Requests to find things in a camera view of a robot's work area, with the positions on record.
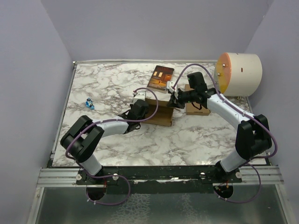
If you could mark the folded brown cardboard box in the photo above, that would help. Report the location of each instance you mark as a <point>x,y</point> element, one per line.
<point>196,109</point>

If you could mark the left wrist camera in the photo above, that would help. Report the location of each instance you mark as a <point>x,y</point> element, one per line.
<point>139,95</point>

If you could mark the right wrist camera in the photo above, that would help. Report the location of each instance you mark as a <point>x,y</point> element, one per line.
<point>170,87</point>

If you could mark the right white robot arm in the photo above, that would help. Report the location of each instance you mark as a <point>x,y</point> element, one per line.
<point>252,137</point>

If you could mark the small blue toy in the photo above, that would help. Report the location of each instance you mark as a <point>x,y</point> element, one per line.
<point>89,104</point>

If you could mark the round pastel drawer cabinet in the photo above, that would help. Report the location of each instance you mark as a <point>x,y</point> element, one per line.
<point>238,74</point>

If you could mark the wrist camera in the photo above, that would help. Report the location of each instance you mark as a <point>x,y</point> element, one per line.
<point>170,87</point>
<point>139,95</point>

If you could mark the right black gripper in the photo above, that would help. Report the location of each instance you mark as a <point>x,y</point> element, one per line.
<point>177,104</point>

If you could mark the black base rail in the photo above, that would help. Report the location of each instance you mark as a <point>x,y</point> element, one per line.
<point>142,179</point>

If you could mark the dark paperback book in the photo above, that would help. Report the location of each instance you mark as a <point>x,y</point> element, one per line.
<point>159,78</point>

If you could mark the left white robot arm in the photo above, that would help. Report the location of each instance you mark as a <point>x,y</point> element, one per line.
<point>84,135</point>

